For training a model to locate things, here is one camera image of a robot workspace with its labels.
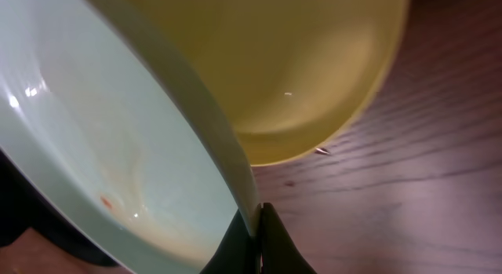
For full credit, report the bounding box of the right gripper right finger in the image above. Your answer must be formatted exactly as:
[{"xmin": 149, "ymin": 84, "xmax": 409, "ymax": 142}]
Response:
[{"xmin": 260, "ymin": 203, "xmax": 316, "ymax": 274}]

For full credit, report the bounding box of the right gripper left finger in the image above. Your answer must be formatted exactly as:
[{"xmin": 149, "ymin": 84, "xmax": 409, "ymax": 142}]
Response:
[{"xmin": 201, "ymin": 211, "xmax": 260, "ymax": 274}]

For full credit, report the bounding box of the yellow plate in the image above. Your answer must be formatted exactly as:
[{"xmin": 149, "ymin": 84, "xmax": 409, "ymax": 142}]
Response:
[{"xmin": 128, "ymin": 0, "xmax": 410, "ymax": 166}]

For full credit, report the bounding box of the light blue plate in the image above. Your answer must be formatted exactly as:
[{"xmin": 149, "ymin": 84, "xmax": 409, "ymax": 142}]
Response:
[{"xmin": 1, "ymin": 0, "xmax": 260, "ymax": 273}]

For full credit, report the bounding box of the round black tray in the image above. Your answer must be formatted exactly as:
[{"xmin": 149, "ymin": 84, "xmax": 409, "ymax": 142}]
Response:
[{"xmin": 1, "ymin": 155, "xmax": 118, "ymax": 268}]

